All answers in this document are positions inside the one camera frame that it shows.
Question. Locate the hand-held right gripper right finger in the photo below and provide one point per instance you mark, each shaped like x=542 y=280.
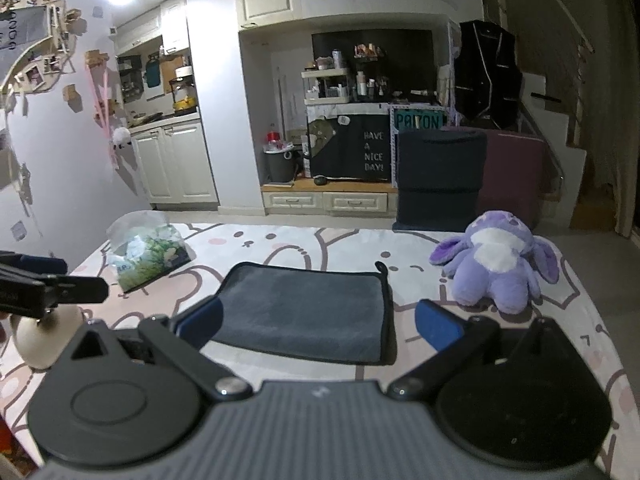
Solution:
x=436 y=329

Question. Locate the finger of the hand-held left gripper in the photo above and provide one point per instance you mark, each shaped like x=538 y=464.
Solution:
x=75 y=290
x=42 y=263

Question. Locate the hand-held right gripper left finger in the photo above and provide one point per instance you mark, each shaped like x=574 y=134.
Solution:
x=199 y=321

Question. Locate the grey towel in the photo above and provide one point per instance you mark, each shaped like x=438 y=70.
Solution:
x=300 y=310

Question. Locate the white egg-shaped ornament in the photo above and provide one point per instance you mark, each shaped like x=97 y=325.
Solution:
x=37 y=340

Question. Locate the clear bag with printed packet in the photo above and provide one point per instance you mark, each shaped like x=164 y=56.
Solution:
x=150 y=255

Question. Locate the purple plush toy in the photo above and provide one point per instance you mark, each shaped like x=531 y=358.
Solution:
x=492 y=260

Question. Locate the printed pink bed sheet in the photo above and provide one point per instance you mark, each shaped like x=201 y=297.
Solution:
x=310 y=242

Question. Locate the black folded cushion seat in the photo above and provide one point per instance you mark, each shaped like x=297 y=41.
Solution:
x=440 y=175

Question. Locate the white kitchen base cabinet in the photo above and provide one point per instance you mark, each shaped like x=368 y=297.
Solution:
x=175 y=165

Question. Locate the white drawer unit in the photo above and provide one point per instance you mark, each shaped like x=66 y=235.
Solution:
x=330 y=202

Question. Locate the maroon cushion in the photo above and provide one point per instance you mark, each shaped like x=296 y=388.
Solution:
x=515 y=175

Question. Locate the grey trash bin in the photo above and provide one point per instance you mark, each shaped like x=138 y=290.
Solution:
x=281 y=166

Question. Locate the black computer mouse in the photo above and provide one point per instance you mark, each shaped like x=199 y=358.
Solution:
x=320 y=179

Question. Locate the red topped bottle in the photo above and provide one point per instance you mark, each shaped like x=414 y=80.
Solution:
x=273 y=139

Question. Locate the black lettered cloth cover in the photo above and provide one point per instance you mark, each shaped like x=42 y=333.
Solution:
x=350 y=147

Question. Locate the teal lettered sign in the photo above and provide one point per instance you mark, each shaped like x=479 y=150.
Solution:
x=419 y=121

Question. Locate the yellow countertop appliance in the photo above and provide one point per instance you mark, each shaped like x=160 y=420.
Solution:
x=184 y=95

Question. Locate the black hanging jacket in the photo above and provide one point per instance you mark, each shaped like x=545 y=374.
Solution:
x=487 y=75

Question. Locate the white desktop organiser shelf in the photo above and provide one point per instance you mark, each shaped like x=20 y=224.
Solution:
x=325 y=87

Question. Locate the small white wall plush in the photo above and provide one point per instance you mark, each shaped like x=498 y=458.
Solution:
x=121 y=137

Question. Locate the wall photo display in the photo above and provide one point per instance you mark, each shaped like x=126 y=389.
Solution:
x=35 y=55

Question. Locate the white kitchen wall cabinet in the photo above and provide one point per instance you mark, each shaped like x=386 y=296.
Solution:
x=150 y=25

